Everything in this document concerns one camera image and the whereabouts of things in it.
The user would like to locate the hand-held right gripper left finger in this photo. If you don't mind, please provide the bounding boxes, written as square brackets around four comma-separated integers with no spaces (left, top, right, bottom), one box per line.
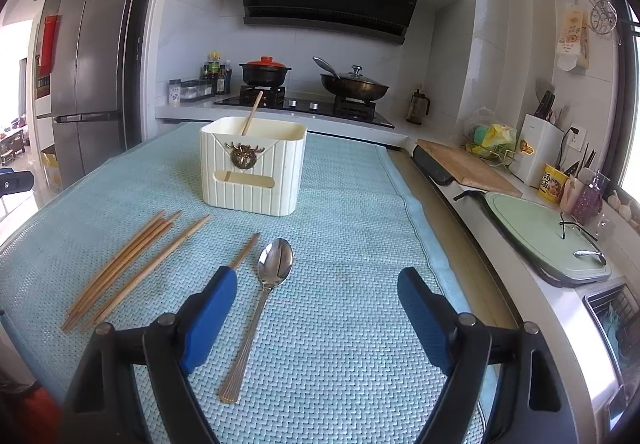
[59,265,239,444]

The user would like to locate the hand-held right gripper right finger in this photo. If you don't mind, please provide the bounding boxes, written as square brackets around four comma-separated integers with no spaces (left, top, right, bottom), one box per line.
[397,267,597,444]

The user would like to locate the silver metal spoon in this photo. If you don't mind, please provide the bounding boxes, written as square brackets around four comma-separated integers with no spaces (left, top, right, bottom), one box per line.
[218,238,295,405]

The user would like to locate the cream ribbed utensil holder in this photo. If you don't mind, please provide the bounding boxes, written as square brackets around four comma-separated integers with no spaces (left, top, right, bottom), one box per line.
[199,116,308,217]

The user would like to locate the light blue woven mat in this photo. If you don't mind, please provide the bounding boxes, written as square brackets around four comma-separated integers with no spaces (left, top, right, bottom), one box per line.
[0,121,501,444]

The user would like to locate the green electric griddle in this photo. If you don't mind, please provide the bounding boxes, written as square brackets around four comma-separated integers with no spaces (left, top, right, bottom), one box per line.
[452,190,613,289]

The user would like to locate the wooden cutting board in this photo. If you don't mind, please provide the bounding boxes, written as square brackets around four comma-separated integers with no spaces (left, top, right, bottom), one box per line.
[415,139,523,199]

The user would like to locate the yellow instant noodle cup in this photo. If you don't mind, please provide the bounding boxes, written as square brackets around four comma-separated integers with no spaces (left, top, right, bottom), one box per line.
[537,163,571,204]

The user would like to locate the yellow green plastic bags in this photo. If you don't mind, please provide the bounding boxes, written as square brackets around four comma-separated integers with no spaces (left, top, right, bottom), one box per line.
[465,108,521,160]

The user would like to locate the steel kitchen sink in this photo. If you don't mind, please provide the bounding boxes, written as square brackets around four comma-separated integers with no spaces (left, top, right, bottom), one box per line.
[582,281,640,430]

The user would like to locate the white knife block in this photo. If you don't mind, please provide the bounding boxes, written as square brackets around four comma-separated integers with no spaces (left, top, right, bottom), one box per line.
[515,113,566,187]

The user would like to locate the purple soap dispenser bottle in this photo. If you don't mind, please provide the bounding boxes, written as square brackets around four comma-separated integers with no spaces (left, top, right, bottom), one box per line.
[570,170,608,225]

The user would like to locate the brown glass jug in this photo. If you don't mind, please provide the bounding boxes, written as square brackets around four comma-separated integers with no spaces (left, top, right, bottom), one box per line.
[406,86,431,126]

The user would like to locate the yellow cardboard box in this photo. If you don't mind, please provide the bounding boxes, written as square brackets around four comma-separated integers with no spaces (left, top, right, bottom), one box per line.
[41,151,63,190]

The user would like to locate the black spice jar rack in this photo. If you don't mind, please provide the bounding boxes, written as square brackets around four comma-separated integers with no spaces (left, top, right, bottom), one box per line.
[181,79,216,102]

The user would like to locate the dark metal wok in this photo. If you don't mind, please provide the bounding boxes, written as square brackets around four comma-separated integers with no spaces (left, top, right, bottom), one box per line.
[312,56,391,102]

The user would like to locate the black glass gas stove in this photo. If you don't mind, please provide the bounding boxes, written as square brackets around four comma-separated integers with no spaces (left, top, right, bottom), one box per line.
[212,86,396,130]

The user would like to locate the glass wok lid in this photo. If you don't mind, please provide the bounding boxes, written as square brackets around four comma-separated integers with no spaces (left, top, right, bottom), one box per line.
[327,65,386,87]

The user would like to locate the black clay pot orange lid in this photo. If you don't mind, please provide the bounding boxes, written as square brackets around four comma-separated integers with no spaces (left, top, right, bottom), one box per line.
[239,56,292,89]

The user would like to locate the grey steel refrigerator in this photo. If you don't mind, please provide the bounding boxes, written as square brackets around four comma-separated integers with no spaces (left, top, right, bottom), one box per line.
[35,0,156,190]

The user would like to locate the round metal steaming rack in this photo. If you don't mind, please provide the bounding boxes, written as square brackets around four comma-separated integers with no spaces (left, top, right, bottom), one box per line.
[585,0,623,45]

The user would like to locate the kitchen knives with black handles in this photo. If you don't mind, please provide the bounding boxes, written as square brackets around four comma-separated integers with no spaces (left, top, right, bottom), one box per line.
[532,79,563,122]

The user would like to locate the wall-mounted paper bag dispenser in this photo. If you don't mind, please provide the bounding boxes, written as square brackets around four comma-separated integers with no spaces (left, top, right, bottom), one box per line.
[556,4,591,72]

